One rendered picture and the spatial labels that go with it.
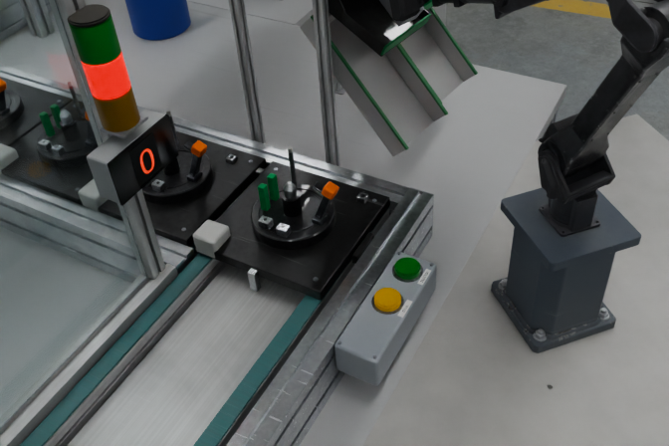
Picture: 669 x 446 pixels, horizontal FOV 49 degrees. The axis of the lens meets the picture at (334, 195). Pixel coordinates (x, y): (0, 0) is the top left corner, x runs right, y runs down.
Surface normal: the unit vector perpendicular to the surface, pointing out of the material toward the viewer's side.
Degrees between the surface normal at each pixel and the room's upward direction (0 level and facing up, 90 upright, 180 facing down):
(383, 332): 0
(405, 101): 45
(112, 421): 0
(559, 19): 0
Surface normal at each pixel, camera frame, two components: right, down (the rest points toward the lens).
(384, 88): 0.51, -0.26
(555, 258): -0.06, -0.75
